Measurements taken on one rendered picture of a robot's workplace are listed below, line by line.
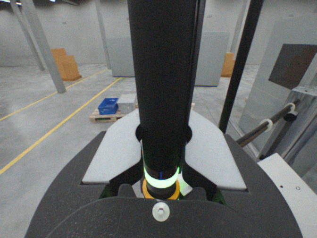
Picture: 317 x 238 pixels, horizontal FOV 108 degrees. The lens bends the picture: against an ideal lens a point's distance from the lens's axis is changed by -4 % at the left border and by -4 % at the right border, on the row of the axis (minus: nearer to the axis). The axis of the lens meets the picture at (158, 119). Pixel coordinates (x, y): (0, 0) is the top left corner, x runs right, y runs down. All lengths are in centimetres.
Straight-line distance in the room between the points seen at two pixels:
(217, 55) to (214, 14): 721
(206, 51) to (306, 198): 543
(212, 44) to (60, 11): 1270
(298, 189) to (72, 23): 1481
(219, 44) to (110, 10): 964
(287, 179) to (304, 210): 9
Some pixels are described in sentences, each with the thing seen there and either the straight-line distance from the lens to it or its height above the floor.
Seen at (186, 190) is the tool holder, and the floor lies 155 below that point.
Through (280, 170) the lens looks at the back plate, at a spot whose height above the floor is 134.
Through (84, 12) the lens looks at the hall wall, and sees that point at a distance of 1414.
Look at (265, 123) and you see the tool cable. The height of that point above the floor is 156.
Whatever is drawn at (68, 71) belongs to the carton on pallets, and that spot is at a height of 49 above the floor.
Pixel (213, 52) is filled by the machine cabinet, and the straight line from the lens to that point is 579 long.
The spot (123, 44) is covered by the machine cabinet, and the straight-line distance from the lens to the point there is 742.
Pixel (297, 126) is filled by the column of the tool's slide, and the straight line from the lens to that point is 80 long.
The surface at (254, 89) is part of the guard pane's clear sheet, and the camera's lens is 126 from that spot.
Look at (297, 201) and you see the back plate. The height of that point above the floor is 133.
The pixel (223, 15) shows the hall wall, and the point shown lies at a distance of 1297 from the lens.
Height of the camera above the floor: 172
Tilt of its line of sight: 32 degrees down
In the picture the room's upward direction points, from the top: 1 degrees counter-clockwise
